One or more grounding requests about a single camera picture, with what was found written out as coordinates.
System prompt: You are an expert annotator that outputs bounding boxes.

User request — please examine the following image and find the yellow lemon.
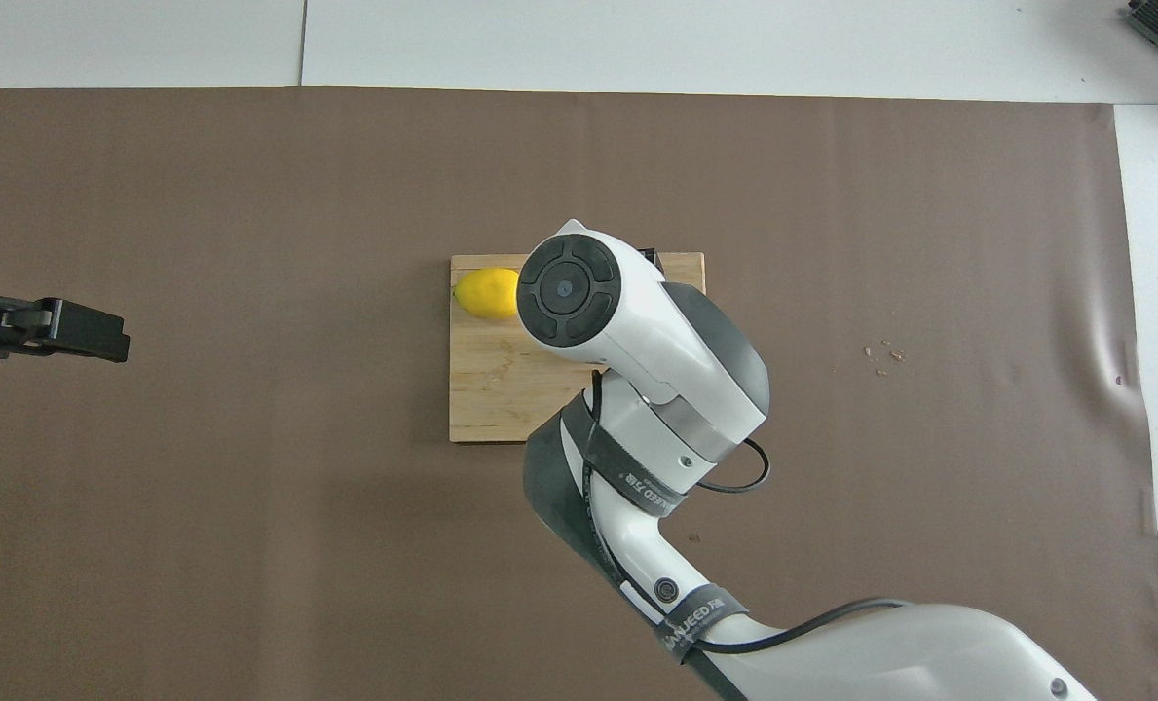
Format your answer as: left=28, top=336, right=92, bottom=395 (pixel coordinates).
left=452, top=268, right=523, bottom=321

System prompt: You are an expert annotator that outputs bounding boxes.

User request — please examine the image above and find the wooden cutting board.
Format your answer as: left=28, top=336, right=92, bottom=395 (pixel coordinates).
left=448, top=252, right=706, bottom=445

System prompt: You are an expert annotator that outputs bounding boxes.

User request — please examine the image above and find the brown paper mat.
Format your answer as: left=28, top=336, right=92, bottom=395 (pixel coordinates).
left=0, top=86, right=1158, bottom=701

